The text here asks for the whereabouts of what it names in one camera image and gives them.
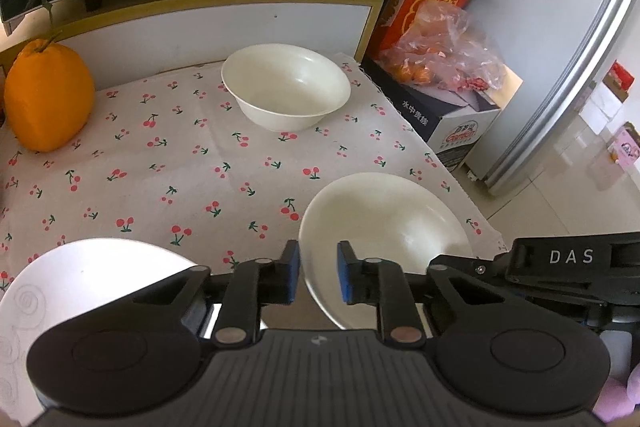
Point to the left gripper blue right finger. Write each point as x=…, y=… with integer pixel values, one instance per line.
x=381, y=284

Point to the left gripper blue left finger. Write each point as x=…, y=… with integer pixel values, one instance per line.
x=251, y=286

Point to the large cream bowl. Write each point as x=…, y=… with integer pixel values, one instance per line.
x=381, y=216

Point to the small cream bowl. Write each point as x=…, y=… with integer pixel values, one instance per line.
x=284, y=88

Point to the cherry print tablecloth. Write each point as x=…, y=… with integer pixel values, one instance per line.
x=172, y=161

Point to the dark blue cardboard box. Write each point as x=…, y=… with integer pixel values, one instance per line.
x=450, y=123

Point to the small white plate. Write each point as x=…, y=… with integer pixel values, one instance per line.
x=69, y=280

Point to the plastic bag of fruit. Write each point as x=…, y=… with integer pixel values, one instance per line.
x=445, y=47

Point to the white cabinet with wood trim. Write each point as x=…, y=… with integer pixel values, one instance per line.
x=139, y=41

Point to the large orange on table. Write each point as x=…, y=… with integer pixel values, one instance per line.
x=48, y=95

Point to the silver refrigerator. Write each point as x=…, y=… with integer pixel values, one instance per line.
x=555, y=47

